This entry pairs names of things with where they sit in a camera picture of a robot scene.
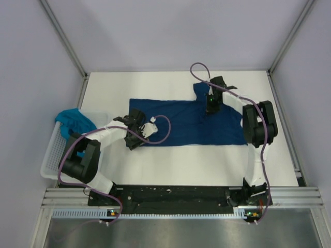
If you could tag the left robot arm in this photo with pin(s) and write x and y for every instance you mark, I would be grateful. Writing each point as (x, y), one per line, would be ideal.
(81, 157)

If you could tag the left aluminium frame post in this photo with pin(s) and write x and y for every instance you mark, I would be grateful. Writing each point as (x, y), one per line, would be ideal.
(62, 37)

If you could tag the right aluminium frame post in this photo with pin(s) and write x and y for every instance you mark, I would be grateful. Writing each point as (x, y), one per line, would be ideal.
(304, 13)

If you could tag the white plastic basket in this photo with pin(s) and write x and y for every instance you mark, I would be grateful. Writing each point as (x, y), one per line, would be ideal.
(57, 144)

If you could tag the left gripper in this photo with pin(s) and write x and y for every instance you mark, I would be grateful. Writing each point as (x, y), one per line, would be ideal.
(132, 144)

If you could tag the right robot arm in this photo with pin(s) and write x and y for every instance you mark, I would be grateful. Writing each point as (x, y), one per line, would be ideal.
(260, 128)

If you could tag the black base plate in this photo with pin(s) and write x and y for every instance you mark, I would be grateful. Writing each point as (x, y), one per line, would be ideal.
(164, 199)

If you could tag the dark blue t shirt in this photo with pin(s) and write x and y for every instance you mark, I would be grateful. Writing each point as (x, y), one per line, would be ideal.
(189, 123)

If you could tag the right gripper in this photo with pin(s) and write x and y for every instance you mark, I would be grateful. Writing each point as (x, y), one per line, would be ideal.
(210, 109)

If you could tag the teal t shirt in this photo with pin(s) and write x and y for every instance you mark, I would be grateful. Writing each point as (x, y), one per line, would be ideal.
(73, 121)

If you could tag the aluminium frame post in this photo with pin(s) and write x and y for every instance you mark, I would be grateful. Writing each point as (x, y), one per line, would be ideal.
(62, 37)
(304, 13)

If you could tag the aluminium front rail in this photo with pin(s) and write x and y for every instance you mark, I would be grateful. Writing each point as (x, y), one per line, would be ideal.
(65, 197)

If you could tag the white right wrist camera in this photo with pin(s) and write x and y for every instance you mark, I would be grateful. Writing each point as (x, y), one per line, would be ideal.
(210, 91)

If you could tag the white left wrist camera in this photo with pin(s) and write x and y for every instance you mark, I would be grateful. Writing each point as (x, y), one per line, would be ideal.
(149, 128)

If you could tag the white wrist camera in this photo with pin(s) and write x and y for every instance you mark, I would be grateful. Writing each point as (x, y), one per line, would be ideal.
(149, 128)
(210, 91)

